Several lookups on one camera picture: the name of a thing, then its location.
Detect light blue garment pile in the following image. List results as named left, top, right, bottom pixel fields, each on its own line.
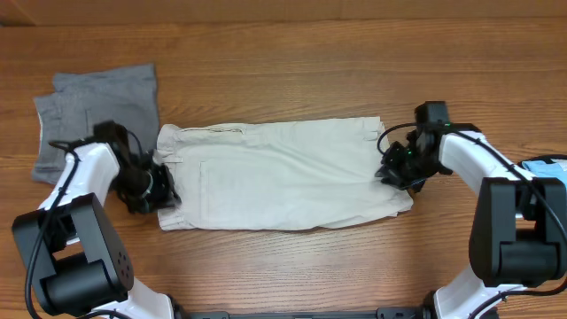
left=519, top=154, right=566, bottom=184

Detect folded grey shorts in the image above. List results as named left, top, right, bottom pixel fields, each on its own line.
left=32, top=64, right=160, bottom=184

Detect beige shorts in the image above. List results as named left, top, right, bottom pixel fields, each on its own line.
left=157, top=117, right=413, bottom=230

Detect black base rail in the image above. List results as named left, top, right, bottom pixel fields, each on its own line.
left=175, top=307, right=437, bottom=319

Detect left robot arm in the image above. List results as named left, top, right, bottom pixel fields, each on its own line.
left=12, top=121, right=188, bottom=319

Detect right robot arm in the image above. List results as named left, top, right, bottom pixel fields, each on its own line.
left=376, top=101, right=566, bottom=319

